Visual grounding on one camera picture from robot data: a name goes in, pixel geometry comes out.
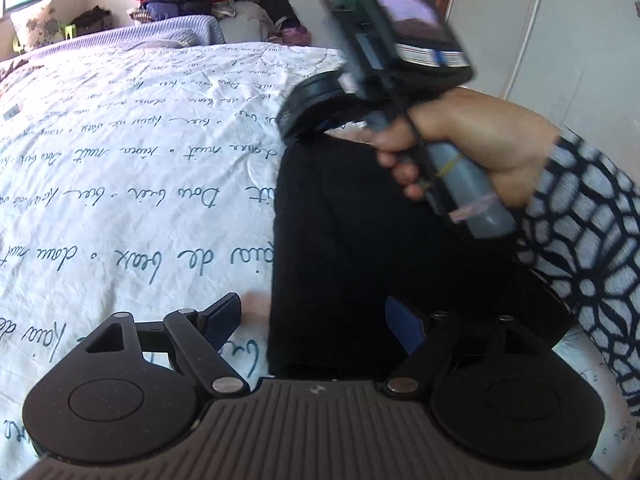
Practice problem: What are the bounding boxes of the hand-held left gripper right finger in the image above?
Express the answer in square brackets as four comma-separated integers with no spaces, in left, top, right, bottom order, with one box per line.
[385,296,554,397]

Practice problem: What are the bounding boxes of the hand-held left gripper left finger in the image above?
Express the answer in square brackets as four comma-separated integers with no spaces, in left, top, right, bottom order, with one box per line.
[82,291,252,402]

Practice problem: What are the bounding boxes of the black pants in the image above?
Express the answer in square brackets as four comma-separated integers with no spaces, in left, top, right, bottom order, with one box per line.
[266,127,577,382]

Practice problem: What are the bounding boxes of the person's right hand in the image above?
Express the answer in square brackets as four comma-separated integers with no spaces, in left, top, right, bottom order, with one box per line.
[371,86,561,209]

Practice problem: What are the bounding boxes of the purple cloth item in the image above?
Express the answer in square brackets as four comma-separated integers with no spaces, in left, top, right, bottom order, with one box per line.
[276,26,312,47]

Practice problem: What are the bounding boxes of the black bag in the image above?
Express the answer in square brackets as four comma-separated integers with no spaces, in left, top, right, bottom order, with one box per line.
[259,0,302,32]

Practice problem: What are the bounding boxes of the grey cloth bundle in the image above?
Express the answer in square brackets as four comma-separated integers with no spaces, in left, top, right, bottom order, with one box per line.
[216,0,274,44]

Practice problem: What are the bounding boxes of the white script-printed bedsheet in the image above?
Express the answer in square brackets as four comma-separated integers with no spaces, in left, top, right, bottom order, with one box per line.
[0,40,637,463]

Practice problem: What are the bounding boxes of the white floral wardrobe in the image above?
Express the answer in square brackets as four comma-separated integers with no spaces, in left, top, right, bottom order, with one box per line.
[447,0,640,161]

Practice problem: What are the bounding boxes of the purple jacket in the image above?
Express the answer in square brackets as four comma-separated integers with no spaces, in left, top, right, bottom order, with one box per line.
[139,0,217,22]

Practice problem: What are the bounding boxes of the lavender knit blanket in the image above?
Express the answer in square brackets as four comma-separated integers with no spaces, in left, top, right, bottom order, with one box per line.
[22,14,227,55]

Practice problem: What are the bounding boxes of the dark bag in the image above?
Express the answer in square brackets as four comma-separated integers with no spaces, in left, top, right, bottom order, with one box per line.
[71,6,114,32]

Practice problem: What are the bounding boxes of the floral pillow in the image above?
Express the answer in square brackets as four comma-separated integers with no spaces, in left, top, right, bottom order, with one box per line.
[9,0,69,54]

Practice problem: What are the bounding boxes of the white wall cable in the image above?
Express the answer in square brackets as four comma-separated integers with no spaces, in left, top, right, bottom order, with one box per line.
[502,0,549,102]

